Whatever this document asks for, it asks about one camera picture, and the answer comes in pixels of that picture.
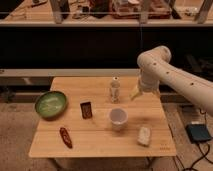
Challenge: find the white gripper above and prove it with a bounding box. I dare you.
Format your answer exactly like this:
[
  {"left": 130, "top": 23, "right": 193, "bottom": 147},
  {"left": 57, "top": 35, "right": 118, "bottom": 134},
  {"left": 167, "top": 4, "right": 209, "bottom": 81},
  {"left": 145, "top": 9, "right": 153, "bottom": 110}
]
[{"left": 130, "top": 79, "right": 159, "bottom": 100}]

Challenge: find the dark brown eraser block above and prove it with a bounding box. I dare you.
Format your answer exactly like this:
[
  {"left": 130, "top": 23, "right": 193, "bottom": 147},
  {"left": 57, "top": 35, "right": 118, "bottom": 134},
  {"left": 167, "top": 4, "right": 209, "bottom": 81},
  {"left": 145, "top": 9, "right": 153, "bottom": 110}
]
[{"left": 80, "top": 102, "right": 92, "bottom": 119}]

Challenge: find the black cable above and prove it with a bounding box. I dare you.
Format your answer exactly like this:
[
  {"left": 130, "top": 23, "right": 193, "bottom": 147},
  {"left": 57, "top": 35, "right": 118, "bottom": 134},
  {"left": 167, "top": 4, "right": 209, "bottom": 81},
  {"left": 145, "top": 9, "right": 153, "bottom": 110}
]
[{"left": 173, "top": 106, "right": 213, "bottom": 171}]

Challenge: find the wooden shelf with clutter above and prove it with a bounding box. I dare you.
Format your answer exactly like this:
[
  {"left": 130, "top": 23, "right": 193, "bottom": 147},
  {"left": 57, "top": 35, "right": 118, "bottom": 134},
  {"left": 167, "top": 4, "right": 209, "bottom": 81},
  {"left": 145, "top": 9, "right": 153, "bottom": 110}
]
[{"left": 0, "top": 0, "right": 213, "bottom": 27}]

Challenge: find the green ceramic bowl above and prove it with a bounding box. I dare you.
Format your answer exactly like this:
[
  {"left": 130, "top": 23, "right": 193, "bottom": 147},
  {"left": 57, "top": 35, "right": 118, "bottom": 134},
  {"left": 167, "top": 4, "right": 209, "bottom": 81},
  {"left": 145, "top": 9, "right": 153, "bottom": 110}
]
[{"left": 35, "top": 91, "right": 68, "bottom": 120}]

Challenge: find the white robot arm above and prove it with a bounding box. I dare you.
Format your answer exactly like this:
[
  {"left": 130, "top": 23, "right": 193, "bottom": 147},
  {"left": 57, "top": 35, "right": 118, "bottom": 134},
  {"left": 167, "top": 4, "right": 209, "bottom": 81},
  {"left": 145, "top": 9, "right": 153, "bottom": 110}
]
[{"left": 130, "top": 46, "right": 213, "bottom": 117}]

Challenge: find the white sponge block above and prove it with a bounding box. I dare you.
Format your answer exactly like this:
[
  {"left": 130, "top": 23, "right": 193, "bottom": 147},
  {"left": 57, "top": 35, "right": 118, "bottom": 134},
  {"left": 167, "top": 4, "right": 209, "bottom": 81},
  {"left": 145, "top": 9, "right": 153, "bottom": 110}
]
[{"left": 138, "top": 127, "right": 151, "bottom": 146}]

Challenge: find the red chili pepper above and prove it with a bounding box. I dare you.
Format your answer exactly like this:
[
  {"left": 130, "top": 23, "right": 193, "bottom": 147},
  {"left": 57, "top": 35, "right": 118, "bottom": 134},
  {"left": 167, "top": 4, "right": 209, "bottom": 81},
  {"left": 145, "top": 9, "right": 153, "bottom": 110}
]
[{"left": 60, "top": 127, "right": 72, "bottom": 148}]

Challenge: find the wooden table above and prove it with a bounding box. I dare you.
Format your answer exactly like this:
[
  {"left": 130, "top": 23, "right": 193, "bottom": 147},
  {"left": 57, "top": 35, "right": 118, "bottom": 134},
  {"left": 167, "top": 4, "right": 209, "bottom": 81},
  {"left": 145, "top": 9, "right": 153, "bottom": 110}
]
[{"left": 29, "top": 77, "right": 176, "bottom": 158}]

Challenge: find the white paper cup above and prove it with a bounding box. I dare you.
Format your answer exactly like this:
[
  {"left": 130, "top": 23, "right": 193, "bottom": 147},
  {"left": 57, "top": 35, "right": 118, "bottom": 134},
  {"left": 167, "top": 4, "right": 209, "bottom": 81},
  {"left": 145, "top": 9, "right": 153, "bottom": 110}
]
[{"left": 109, "top": 108, "right": 128, "bottom": 131}]

